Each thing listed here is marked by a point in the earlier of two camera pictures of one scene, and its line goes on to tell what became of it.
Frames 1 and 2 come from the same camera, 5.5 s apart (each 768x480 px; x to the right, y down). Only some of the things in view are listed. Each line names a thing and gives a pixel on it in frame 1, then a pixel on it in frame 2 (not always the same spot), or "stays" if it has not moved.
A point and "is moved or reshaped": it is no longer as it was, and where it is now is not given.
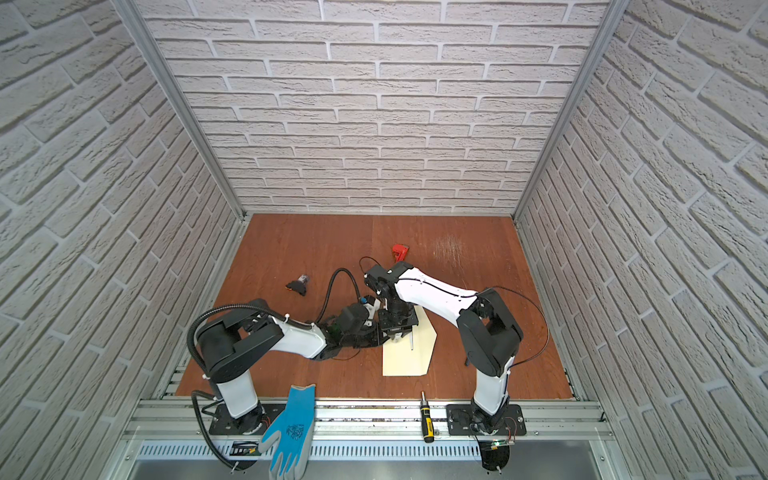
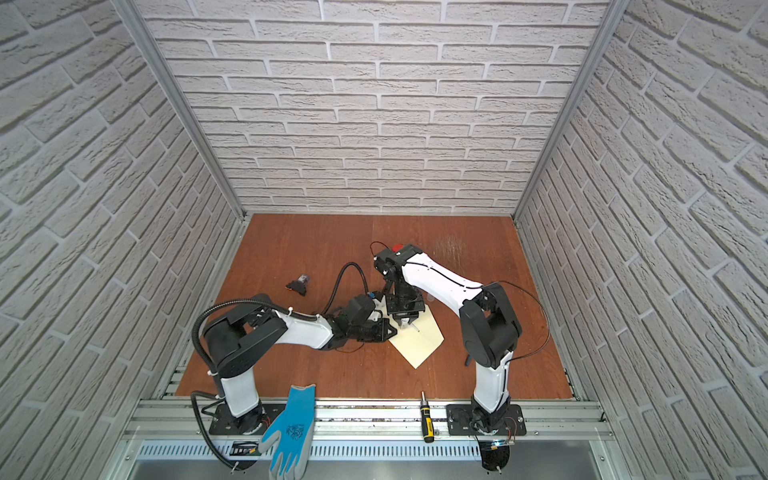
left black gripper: (381, 336) stays
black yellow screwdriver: (426, 420) stays
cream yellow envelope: (398, 359) is moved or reshaped
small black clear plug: (298, 285) stays
